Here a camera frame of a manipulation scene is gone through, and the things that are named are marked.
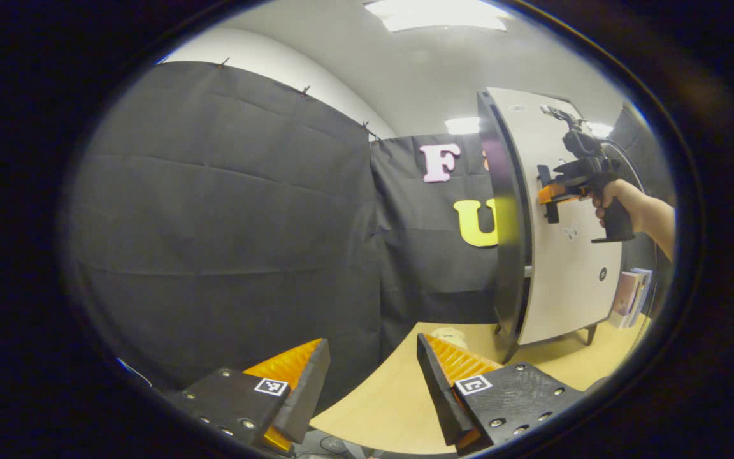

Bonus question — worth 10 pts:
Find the white book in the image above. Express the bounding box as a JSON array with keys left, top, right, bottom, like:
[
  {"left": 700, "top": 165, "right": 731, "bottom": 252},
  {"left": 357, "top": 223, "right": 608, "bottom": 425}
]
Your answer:
[{"left": 631, "top": 273, "right": 648, "bottom": 326}]

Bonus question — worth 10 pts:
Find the black backdrop cloth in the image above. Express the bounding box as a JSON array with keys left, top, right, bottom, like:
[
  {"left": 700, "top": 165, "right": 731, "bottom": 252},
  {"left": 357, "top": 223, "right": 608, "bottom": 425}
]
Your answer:
[{"left": 61, "top": 61, "right": 677, "bottom": 409}]

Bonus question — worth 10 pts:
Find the black door handle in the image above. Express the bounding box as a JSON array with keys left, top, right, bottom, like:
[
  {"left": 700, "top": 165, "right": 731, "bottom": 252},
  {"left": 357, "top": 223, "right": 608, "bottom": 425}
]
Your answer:
[{"left": 537, "top": 164, "right": 561, "bottom": 225}]

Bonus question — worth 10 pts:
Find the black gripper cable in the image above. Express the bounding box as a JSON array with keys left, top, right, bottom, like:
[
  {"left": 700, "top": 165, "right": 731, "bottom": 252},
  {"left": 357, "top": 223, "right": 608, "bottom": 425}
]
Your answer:
[{"left": 600, "top": 139, "right": 647, "bottom": 192}]

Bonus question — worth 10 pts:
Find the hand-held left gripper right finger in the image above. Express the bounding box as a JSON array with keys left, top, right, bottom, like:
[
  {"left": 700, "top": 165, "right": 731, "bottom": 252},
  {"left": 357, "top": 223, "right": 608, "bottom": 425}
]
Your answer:
[{"left": 416, "top": 333, "right": 587, "bottom": 455}]

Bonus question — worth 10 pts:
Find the large ceiling light panel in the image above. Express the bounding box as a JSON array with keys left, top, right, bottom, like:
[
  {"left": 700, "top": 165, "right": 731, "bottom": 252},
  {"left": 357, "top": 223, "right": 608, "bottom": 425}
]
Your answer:
[{"left": 364, "top": 0, "right": 511, "bottom": 33}]

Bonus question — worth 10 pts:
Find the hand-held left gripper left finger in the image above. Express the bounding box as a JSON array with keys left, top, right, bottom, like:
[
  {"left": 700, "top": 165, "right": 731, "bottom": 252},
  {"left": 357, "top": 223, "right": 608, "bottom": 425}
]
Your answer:
[{"left": 163, "top": 338, "right": 331, "bottom": 455}]

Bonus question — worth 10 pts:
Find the grey cabinet door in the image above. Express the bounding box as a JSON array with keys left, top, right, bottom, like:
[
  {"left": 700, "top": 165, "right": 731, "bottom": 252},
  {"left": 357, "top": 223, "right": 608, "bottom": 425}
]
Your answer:
[{"left": 488, "top": 87, "right": 626, "bottom": 345}]

